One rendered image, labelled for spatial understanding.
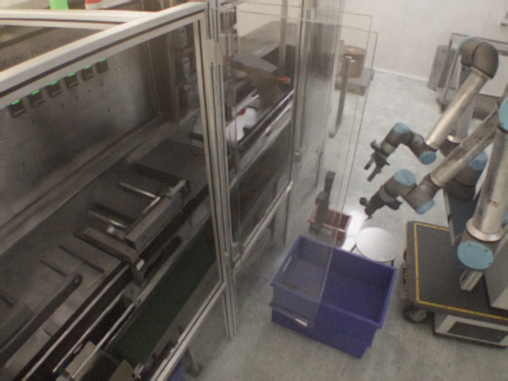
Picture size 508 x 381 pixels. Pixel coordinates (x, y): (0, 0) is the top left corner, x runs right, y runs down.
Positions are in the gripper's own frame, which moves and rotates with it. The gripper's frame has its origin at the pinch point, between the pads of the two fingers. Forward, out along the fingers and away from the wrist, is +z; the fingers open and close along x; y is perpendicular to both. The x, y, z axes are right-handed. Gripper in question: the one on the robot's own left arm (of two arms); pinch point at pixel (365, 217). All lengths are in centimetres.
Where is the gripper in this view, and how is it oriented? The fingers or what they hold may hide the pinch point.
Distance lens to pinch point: 181.5
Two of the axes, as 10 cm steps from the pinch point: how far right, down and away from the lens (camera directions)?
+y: -8.4, -5.5, 0.3
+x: -4.5, 6.6, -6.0
